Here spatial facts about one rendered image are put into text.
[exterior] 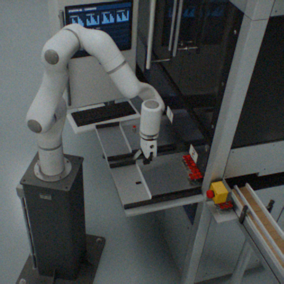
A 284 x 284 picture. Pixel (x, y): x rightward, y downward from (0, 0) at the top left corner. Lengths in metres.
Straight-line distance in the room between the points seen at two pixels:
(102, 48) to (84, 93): 1.08
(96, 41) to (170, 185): 0.86
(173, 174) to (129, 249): 0.91
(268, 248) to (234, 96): 0.67
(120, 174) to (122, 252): 0.89
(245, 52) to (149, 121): 0.46
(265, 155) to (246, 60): 0.57
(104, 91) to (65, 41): 1.08
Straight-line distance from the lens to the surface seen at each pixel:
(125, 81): 1.54
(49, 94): 1.73
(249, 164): 1.92
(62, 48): 1.55
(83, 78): 2.50
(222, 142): 1.73
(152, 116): 1.59
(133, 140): 2.25
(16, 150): 3.57
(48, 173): 2.06
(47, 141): 1.92
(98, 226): 2.93
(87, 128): 2.44
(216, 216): 1.93
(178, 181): 2.04
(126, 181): 2.01
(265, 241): 1.85
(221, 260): 2.54
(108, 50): 1.51
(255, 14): 1.44
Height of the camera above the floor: 2.34
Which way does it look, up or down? 41 degrees down
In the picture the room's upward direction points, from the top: 5 degrees clockwise
